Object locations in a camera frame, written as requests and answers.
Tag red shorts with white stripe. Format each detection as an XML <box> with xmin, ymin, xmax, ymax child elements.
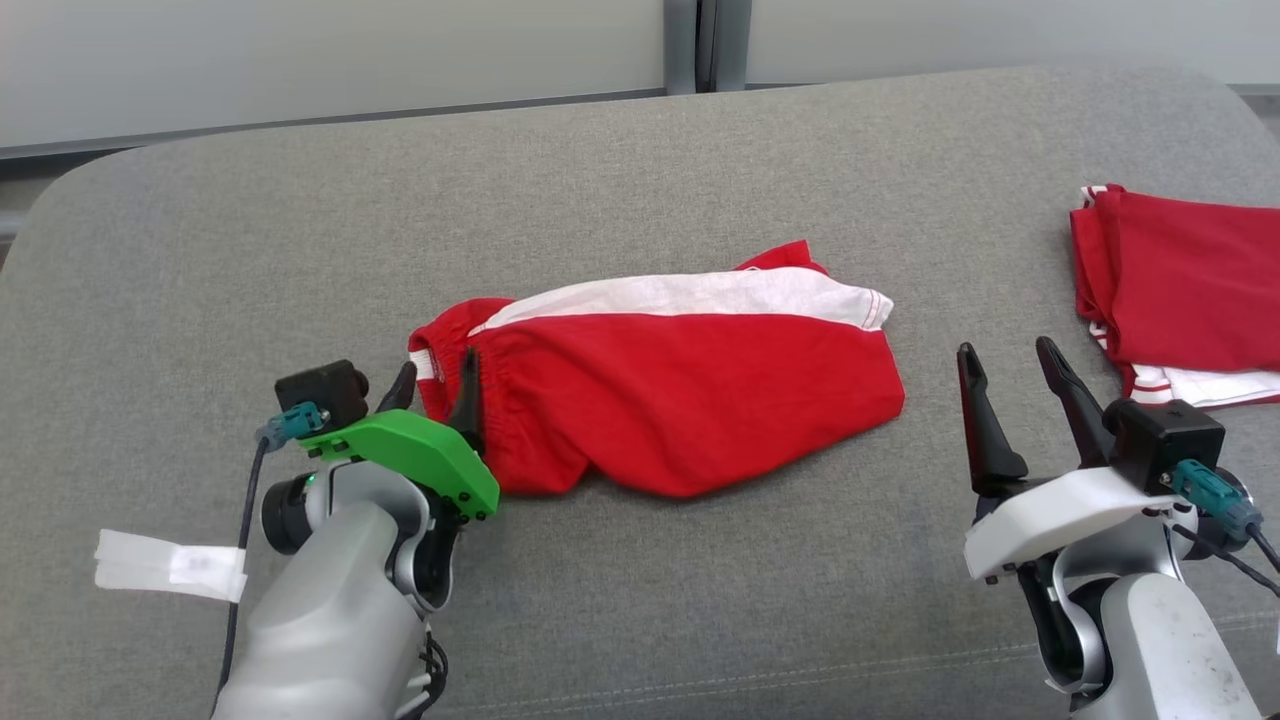
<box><xmin>408</xmin><ymin>240</ymin><xmax>907</xmax><ymax>499</ymax></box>

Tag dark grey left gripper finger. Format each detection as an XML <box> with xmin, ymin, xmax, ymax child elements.
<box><xmin>375</xmin><ymin>361</ymin><xmax>419</xmax><ymax>414</ymax></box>
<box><xmin>447</xmin><ymin>346</ymin><xmax>487</xmax><ymax>456</ymax></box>

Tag white paper tag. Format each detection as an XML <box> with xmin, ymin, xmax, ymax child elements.
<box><xmin>94</xmin><ymin>529</ymin><xmax>248</xmax><ymax>603</ymax></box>

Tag grey fabric sofa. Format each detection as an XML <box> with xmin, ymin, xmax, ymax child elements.
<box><xmin>0</xmin><ymin>65</ymin><xmax>1280</xmax><ymax>720</ymax></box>

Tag left cable with teal plug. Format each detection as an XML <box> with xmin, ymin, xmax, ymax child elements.
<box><xmin>213</xmin><ymin>402</ymin><xmax>331</xmax><ymax>706</ymax></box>

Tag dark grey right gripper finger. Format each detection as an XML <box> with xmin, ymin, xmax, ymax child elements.
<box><xmin>956</xmin><ymin>342</ymin><xmax>1029</xmax><ymax>498</ymax></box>
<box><xmin>1035</xmin><ymin>336</ymin><xmax>1119</xmax><ymax>469</ymax></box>

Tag grey partition post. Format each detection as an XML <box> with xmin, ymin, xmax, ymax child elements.
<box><xmin>704</xmin><ymin>0</ymin><xmax>753</xmax><ymax>93</ymax></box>
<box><xmin>662</xmin><ymin>0</ymin><xmax>701</xmax><ymax>96</ymax></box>

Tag right cable with teal plug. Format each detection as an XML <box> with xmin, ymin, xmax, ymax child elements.
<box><xmin>1170</xmin><ymin>460</ymin><xmax>1280</xmax><ymax>601</ymax></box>

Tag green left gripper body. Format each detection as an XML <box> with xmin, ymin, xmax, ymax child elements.
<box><xmin>298</xmin><ymin>408</ymin><xmax>501</xmax><ymax>521</ymax></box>

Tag red white basketball jersey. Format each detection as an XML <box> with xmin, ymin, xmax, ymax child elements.
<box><xmin>1069</xmin><ymin>184</ymin><xmax>1280</xmax><ymax>409</ymax></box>

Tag cable with teal plug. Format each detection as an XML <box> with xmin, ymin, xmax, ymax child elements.
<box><xmin>1170</xmin><ymin>460</ymin><xmax>1280</xmax><ymax>601</ymax></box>
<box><xmin>213</xmin><ymin>402</ymin><xmax>331</xmax><ymax>706</ymax></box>

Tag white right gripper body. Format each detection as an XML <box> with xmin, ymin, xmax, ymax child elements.
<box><xmin>963</xmin><ymin>466</ymin><xmax>1196</xmax><ymax>583</ymax></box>

